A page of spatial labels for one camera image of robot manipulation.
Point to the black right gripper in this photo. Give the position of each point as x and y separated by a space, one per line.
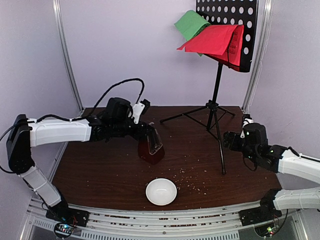
229 139

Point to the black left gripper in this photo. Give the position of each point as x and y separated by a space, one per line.
140 134

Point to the dark red wooden metronome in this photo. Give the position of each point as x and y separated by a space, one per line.
143 152

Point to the red paper sheet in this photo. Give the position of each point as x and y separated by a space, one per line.
223 42

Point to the green paper sheet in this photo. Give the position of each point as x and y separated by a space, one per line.
191 24

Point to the black music stand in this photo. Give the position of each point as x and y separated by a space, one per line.
218 12

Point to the clear plastic metronome cover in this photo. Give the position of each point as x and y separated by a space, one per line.
153 139

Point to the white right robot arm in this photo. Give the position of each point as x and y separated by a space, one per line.
252 143

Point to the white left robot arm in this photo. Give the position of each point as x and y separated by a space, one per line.
119 119

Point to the white ceramic bowl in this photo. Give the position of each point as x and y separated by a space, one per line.
161 192

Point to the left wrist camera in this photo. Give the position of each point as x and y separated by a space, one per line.
139 109

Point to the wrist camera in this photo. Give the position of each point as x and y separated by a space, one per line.
246 119
139 109

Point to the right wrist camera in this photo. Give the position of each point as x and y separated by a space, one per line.
246 119

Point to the aluminium front rail base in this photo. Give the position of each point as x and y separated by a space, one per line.
215 223

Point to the right aluminium frame post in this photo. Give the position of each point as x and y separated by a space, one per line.
264 18

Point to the aluminium frame post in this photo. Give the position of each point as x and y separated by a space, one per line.
264 18
65 52

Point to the left aluminium frame post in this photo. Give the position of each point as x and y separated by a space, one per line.
65 52

